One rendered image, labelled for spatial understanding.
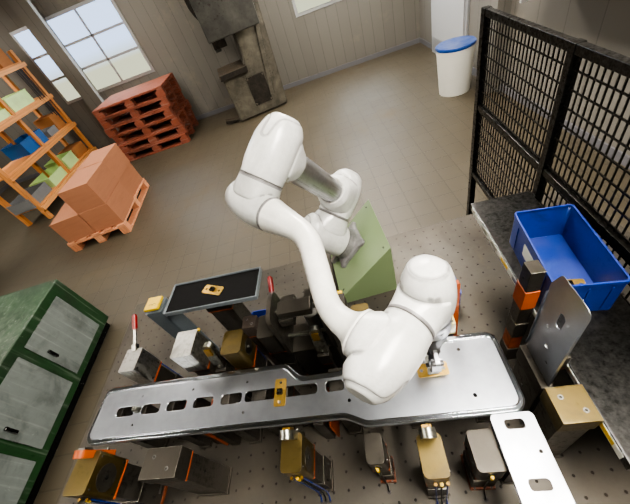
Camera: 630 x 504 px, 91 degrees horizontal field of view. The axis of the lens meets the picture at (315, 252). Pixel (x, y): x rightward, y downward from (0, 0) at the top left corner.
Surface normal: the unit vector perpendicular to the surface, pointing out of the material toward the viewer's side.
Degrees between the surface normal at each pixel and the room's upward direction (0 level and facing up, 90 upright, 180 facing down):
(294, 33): 90
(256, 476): 0
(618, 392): 0
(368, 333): 2
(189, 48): 90
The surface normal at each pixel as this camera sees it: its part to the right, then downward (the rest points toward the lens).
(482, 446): -0.28, -0.68
